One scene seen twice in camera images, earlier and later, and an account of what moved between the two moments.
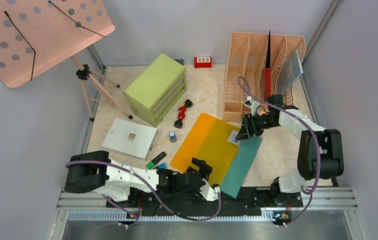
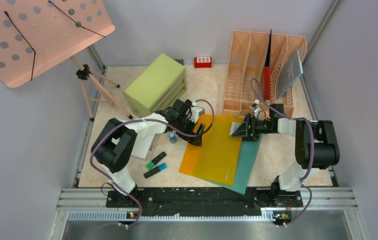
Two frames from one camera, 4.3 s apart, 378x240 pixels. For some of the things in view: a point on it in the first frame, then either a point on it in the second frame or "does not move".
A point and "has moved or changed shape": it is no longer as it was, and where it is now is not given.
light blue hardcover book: [288, 71] does not move
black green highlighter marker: [151, 164] does not move
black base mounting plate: [179, 201] does not move
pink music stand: [18, 39] does not move
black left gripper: [203, 168] -> [195, 141]
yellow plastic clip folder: [207, 140] has moved or changed shape
